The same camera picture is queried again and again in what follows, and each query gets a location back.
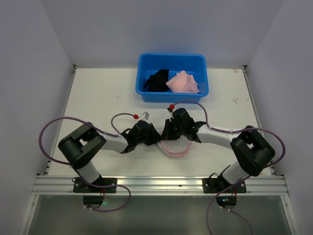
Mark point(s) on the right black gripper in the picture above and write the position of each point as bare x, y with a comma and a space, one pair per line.
168, 130

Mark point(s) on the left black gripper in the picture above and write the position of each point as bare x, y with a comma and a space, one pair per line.
151, 134

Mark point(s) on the white mesh laundry bag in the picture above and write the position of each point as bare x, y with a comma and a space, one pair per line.
175, 148

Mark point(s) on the pink bra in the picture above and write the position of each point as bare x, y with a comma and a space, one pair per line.
183, 82

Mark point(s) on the black bra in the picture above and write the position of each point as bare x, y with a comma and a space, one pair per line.
157, 82

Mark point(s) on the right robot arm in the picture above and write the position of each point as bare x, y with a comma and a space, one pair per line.
251, 149

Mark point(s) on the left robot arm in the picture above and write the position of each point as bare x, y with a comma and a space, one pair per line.
80, 146

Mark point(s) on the blue plastic tub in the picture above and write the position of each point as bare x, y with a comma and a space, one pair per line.
150, 63

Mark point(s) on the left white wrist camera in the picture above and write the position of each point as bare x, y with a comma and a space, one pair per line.
143, 116

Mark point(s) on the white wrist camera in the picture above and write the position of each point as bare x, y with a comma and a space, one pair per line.
171, 108
143, 116

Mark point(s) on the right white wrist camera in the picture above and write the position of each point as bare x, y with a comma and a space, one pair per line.
171, 108

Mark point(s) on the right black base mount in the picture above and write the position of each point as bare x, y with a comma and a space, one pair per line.
215, 183

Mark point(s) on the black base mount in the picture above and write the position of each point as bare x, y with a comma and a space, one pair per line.
215, 183
94, 196

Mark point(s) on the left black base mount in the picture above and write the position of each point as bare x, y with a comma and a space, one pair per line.
94, 196

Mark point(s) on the aluminium mounting rail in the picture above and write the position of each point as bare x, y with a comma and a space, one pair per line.
162, 186

